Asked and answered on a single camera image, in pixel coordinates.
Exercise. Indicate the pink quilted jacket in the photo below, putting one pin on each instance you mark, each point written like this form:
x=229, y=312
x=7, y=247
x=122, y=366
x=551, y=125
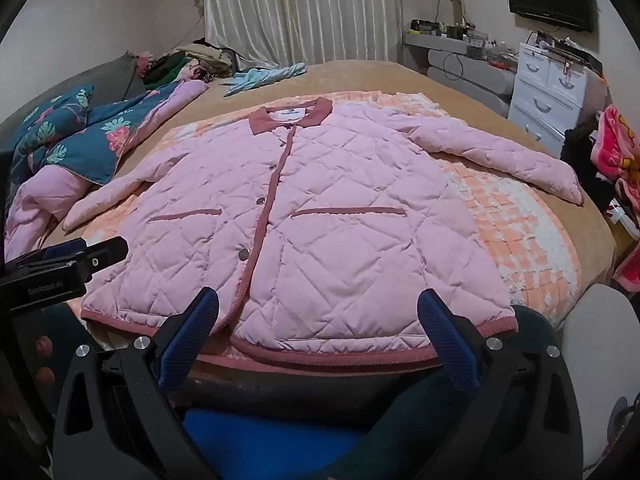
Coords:
x=320, y=200

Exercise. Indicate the beige table mirror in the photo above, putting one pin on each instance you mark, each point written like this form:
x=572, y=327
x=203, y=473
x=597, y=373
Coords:
x=457, y=7

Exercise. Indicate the white pleated curtain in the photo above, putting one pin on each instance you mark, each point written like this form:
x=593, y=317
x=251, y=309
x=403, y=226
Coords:
x=300, y=10

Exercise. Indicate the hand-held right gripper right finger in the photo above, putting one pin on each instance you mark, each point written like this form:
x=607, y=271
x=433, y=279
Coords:
x=447, y=340

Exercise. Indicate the white round chair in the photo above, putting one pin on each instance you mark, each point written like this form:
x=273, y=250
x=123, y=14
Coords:
x=605, y=335

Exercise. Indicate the pink printed blanket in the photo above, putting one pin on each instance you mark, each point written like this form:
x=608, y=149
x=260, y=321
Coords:
x=620, y=150

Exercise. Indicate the pile of mixed clothes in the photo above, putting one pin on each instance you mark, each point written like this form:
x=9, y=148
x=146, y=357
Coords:
x=195, y=62

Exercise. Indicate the tan covered bed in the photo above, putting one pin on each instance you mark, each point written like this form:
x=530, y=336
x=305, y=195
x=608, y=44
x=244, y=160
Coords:
x=375, y=77

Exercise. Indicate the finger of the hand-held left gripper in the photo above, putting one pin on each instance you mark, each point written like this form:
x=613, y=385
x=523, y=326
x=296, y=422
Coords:
x=107, y=252

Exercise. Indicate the black cloth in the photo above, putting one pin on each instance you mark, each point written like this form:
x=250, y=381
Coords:
x=580, y=150

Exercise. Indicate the white drawer cabinet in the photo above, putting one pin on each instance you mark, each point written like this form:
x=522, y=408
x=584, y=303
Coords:
x=545, y=95

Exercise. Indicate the cluster of small toiletries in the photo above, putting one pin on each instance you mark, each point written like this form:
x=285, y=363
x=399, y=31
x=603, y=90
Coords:
x=470, y=35

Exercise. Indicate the grey pillow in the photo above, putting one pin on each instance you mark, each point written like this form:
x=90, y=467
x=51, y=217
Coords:
x=110, y=77

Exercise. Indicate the orange checked blanket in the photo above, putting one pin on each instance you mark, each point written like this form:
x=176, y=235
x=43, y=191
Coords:
x=525, y=240

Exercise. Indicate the grey curved dresser shelf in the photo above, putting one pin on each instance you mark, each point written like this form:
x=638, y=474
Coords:
x=475, y=72

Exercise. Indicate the light blue cloth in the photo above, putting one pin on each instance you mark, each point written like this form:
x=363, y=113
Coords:
x=260, y=77

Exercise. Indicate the blue floral quilt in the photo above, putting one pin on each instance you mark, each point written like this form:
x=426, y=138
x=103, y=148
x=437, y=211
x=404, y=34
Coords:
x=100, y=130

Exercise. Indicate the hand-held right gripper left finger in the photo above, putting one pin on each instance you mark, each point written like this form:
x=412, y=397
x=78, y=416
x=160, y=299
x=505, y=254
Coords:
x=192, y=332

